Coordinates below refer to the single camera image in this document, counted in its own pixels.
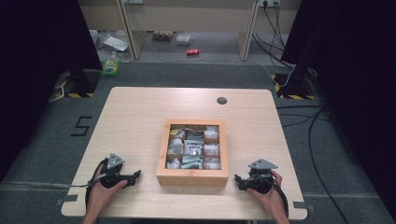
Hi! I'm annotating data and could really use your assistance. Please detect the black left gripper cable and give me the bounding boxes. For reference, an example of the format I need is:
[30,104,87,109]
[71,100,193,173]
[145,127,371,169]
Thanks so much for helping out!
[85,158,109,208]

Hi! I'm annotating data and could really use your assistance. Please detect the white floor cable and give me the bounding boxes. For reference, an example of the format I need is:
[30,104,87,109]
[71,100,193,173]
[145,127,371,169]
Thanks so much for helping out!
[248,60,296,89]

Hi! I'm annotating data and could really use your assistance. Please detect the white flat board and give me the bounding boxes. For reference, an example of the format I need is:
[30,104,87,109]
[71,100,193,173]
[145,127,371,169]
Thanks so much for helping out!
[102,35,130,52]

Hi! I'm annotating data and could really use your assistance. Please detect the black floor cables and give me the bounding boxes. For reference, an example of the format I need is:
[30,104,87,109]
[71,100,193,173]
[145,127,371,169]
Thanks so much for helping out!
[276,105,351,224]

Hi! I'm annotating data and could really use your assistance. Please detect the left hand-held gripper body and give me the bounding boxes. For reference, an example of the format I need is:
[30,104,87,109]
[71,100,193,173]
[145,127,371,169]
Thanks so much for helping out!
[98,152,134,189]

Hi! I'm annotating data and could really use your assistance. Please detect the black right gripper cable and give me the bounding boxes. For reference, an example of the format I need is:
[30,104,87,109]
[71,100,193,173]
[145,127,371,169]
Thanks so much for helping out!
[270,177,290,218]

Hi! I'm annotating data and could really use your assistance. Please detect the group of small sachets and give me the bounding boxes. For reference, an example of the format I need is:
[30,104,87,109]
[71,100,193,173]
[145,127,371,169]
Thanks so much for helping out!
[165,124,222,171]

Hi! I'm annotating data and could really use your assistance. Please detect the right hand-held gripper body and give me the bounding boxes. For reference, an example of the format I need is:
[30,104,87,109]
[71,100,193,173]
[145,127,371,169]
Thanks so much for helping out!
[247,158,279,195]

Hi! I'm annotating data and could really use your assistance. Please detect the black curtain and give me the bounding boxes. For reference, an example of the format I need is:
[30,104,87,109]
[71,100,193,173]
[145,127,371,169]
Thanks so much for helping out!
[280,0,396,220]
[0,0,103,183]

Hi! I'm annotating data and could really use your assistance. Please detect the wooden compartment box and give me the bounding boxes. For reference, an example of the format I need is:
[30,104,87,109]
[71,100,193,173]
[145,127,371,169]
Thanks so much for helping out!
[156,119,230,188]

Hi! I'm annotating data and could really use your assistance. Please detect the black stand with hazard tape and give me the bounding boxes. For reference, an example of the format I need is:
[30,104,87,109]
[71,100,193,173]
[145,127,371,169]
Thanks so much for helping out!
[270,46,318,101]
[55,66,103,99]

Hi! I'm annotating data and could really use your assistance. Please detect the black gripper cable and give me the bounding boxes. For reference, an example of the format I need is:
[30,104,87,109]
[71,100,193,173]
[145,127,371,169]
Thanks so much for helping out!
[85,158,109,208]
[270,177,290,218]

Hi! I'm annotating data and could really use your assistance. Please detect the person's left hand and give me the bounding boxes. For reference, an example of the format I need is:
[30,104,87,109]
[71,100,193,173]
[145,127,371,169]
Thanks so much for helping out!
[88,164,129,216]

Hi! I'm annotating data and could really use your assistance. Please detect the bundle of black wall cables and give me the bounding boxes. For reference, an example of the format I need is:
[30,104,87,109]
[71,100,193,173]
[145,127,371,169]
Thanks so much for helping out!
[251,2,297,70]

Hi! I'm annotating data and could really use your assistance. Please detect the person's right hand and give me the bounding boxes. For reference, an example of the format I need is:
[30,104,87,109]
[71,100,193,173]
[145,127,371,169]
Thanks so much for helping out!
[247,169,289,218]

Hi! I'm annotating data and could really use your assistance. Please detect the brown egg carton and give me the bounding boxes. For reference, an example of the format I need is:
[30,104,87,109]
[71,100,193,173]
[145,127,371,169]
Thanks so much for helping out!
[151,30,175,42]

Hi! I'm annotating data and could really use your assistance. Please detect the clear plastic container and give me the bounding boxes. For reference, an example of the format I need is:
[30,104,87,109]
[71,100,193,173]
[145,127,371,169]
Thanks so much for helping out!
[175,33,192,48]

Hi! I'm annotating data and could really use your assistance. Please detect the green packet on floor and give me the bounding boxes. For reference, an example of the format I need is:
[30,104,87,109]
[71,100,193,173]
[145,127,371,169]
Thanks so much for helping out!
[100,50,121,77]

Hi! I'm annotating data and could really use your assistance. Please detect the thin grey cable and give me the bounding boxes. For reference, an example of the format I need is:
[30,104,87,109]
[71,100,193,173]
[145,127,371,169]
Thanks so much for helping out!
[69,174,107,189]

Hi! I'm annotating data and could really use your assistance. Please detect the white wall socket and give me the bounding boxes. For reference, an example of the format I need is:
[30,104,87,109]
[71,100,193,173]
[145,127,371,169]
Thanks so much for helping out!
[258,0,281,8]

